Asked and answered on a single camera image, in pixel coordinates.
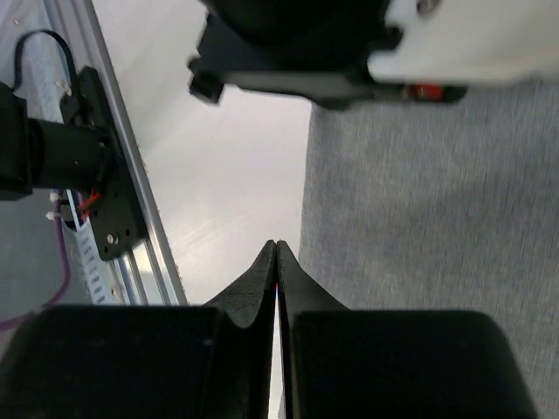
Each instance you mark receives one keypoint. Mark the slotted grey cable duct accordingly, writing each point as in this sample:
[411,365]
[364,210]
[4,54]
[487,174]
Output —
[80,261]

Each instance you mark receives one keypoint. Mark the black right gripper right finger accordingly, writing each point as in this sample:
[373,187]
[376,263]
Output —
[297,293]

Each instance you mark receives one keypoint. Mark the grey cloth napkin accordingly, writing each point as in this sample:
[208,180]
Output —
[444,207]

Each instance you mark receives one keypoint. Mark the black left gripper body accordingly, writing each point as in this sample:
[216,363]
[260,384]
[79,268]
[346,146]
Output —
[317,50]

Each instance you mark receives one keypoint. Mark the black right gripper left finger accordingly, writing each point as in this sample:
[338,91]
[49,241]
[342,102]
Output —
[240,369]

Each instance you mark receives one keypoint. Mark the aluminium front rail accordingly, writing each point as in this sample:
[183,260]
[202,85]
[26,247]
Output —
[148,271]

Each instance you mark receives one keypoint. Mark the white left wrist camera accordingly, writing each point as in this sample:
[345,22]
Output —
[470,42]

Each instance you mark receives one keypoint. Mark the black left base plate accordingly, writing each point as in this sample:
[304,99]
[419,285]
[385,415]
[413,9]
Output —
[115,212]

